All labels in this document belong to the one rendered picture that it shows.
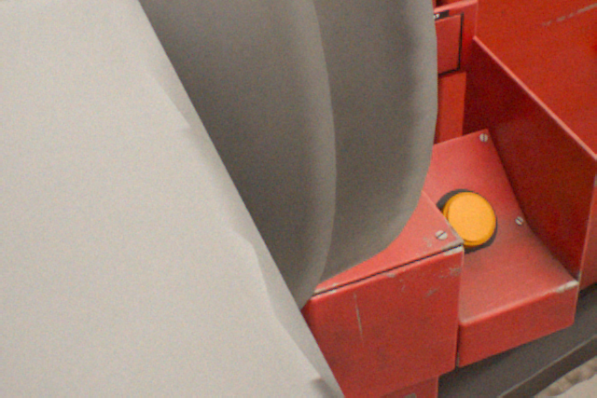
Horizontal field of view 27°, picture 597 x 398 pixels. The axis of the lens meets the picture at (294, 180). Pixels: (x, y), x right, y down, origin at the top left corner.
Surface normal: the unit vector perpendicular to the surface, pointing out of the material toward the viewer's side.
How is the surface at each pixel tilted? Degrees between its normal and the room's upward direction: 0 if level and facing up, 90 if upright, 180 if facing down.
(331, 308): 90
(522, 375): 0
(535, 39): 90
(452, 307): 90
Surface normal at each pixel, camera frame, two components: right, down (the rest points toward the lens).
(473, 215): 0.21, -0.29
